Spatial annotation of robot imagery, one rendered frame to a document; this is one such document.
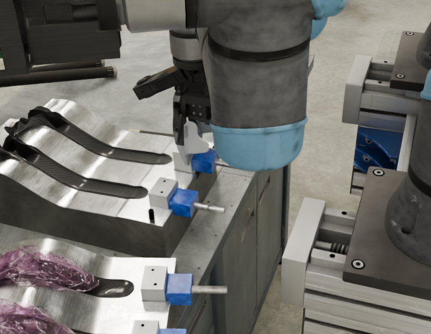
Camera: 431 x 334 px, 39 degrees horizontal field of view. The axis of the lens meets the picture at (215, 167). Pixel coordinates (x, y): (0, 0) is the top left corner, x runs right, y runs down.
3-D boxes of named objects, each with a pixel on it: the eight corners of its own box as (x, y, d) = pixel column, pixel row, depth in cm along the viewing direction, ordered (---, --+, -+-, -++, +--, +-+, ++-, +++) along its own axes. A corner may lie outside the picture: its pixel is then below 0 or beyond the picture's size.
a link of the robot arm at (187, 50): (161, 36, 97) (180, 16, 103) (164, 62, 99) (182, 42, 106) (205, 41, 94) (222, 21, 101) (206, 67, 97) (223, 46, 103)
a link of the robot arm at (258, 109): (286, 104, 57) (290, -11, 50) (315, 175, 48) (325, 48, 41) (203, 111, 56) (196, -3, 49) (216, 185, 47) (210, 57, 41)
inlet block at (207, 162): (248, 170, 115) (247, 147, 111) (240, 186, 111) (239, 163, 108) (185, 158, 119) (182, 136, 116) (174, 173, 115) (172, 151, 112)
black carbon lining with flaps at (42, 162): (176, 162, 120) (172, 122, 114) (141, 213, 108) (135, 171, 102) (28, 134, 130) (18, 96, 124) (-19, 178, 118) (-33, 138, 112)
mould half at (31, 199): (217, 178, 127) (214, 124, 119) (167, 264, 107) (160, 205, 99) (16, 140, 141) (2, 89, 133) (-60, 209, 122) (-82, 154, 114)
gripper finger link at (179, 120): (180, 148, 106) (181, 101, 102) (172, 147, 106) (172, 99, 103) (190, 140, 110) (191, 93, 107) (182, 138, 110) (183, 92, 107)
